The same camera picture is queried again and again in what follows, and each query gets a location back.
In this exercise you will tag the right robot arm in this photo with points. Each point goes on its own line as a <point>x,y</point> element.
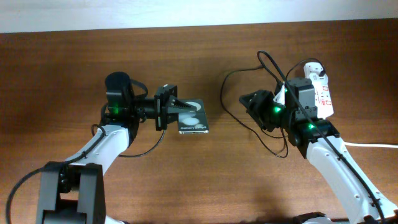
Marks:
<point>297,109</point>

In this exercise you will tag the white USB charger adapter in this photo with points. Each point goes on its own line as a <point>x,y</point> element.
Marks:
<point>316,72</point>

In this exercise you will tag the black Samsung Galaxy phone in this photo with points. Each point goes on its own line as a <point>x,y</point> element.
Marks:
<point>194,122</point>

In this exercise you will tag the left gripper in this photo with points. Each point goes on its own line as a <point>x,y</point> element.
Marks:
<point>163,104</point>

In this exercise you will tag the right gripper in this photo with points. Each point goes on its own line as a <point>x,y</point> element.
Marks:
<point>260,98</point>

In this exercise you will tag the white power strip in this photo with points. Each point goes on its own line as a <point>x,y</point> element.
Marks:
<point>323,101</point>

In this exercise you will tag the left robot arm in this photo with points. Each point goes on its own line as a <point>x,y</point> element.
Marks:
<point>72,191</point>

